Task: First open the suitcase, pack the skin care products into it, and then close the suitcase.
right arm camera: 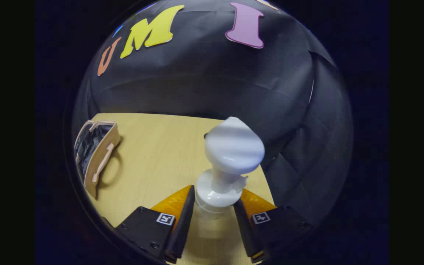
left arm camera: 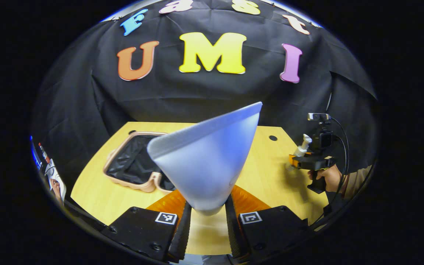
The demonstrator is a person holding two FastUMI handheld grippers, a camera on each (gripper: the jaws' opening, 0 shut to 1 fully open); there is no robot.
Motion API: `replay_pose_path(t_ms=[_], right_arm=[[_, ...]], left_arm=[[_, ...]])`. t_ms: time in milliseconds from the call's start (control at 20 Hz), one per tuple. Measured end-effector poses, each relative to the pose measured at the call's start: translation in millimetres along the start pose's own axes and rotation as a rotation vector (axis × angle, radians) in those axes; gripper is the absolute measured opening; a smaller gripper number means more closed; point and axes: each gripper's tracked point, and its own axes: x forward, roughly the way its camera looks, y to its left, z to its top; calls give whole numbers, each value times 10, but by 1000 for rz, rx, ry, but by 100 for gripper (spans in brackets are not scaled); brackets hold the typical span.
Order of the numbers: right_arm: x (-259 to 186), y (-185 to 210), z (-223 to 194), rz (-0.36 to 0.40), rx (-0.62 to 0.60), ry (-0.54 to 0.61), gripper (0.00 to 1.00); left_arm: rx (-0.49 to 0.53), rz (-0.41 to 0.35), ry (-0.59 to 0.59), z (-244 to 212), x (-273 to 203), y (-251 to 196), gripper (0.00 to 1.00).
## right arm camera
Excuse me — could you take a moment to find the black backdrop cloth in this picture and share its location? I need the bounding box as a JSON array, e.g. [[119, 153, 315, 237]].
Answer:
[[71, 0, 354, 226]]

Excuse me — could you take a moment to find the white pump bottle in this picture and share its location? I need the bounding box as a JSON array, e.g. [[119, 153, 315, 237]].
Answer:
[[194, 116, 266, 222]]

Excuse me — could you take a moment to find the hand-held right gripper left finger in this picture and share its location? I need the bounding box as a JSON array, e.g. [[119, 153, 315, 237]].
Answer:
[[116, 185, 195, 264]]

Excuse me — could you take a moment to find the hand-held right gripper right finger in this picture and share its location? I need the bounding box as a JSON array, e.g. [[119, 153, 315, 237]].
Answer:
[[233, 188, 314, 263]]

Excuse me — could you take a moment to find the pink suitcase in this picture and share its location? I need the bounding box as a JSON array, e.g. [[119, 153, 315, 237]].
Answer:
[[74, 120, 121, 199]]

